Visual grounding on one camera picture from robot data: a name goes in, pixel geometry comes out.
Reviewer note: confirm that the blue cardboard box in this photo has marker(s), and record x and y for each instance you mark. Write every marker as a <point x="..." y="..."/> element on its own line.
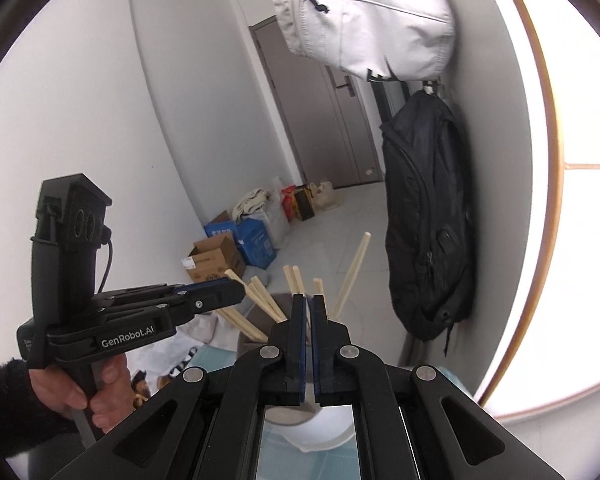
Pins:
<point x="255" y="245"/>

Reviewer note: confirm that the grey plastic bag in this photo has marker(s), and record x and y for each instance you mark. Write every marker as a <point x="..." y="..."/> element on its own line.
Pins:
<point x="200" y="330"/>

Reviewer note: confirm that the white utensil holder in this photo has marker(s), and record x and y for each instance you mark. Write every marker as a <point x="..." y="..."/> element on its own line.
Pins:
<point x="305" y="430"/>

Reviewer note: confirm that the person's left hand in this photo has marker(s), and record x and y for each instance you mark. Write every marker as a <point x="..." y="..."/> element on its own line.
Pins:
<point x="110" y="395"/>

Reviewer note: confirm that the black sliding door frame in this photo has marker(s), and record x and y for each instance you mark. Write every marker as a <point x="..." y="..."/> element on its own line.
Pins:
<point x="387" y="100"/>

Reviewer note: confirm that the bright window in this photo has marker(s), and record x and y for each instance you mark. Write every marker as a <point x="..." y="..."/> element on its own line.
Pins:
<point x="580" y="260"/>

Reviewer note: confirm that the translucent storage bag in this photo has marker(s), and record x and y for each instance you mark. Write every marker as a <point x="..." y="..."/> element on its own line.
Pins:
<point x="277" y="225"/>

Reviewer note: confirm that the pale yellow plastic bag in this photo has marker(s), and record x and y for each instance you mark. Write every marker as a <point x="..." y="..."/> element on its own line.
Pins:
<point x="327" y="195"/>

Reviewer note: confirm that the person's left forearm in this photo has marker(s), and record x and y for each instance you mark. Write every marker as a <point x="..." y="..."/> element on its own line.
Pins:
<point x="5" y="410"/>

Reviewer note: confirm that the metal wall hook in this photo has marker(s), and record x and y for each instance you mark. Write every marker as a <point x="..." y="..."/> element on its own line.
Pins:
<point x="432" y="87"/>

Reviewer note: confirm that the grey door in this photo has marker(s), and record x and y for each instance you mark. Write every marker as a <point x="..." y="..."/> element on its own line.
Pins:
<point x="310" y="125"/>

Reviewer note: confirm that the white sling bag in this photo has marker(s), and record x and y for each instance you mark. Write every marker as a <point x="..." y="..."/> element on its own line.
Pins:
<point x="370" y="20"/>

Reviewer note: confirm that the red and yellow bag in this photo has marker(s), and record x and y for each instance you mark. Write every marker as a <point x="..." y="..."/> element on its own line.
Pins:
<point x="288" y="202"/>

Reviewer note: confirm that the bundle of wooden chopsticks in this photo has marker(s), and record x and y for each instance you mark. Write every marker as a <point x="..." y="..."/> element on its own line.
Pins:
<point x="260" y="300"/>

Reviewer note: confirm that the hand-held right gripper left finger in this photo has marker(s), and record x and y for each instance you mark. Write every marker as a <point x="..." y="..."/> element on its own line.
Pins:
<point x="302" y="340"/>

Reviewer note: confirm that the brown cardboard box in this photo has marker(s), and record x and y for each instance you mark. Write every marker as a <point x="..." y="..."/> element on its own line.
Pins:
<point x="215" y="260"/>

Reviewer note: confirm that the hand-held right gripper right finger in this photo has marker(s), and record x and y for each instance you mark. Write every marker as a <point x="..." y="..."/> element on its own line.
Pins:
<point x="317" y="340"/>

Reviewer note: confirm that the black backpack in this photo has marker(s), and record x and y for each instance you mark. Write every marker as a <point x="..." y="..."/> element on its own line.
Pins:
<point x="425" y="220"/>

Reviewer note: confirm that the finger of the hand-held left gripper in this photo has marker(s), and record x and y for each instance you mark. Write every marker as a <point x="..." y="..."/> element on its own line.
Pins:
<point x="140" y="292"/>
<point x="215" y="297"/>

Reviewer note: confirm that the teal checkered tablecloth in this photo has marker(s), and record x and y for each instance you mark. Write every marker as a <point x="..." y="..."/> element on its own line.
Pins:
<point x="310" y="465"/>

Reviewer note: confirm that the beige folded cloth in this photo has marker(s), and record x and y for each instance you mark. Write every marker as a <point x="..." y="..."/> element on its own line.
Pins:
<point x="250" y="205"/>

